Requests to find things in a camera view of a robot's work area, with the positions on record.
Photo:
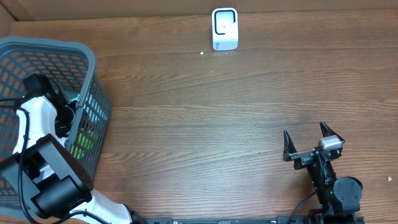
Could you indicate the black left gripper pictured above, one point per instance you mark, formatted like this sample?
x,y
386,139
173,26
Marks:
x,y
63,133

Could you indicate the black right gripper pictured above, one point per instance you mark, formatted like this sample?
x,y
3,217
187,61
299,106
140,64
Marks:
x,y
302,158

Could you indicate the green snack packet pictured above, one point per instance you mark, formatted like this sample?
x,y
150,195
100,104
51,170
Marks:
x,y
86,143

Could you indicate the teal packet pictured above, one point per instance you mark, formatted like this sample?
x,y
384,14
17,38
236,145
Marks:
x,y
96,109

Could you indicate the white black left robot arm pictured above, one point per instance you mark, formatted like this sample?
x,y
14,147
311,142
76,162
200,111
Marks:
x,y
49,181

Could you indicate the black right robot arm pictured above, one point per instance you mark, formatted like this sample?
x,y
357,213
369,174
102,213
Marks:
x,y
339,198

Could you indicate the white barcode scanner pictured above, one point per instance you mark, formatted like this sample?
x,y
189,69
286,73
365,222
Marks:
x,y
225,29

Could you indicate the grey plastic mesh basket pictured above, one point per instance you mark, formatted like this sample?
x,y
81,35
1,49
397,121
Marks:
x,y
71,65

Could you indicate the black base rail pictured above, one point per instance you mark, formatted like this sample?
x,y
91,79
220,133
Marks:
x,y
136,218

